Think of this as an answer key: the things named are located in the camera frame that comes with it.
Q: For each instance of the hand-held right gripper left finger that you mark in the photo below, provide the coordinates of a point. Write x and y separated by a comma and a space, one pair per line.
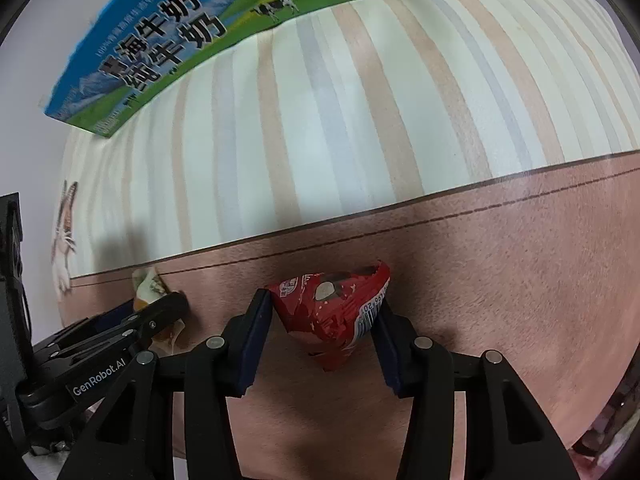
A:
252, 350

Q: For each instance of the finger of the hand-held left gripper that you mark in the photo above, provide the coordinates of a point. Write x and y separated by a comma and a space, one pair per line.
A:
100, 322
160, 315

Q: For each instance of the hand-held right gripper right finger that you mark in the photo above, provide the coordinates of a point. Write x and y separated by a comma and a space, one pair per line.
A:
387, 355

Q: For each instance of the white orange snack packet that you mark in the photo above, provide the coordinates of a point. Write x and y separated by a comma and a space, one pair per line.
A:
150, 285

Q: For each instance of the red snack packet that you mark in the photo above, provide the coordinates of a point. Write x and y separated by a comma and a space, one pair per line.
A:
325, 310

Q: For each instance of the blue green cardboard box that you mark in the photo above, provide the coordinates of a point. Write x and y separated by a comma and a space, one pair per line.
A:
200, 25

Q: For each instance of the striped bed sheet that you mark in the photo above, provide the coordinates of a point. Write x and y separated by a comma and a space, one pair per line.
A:
400, 135

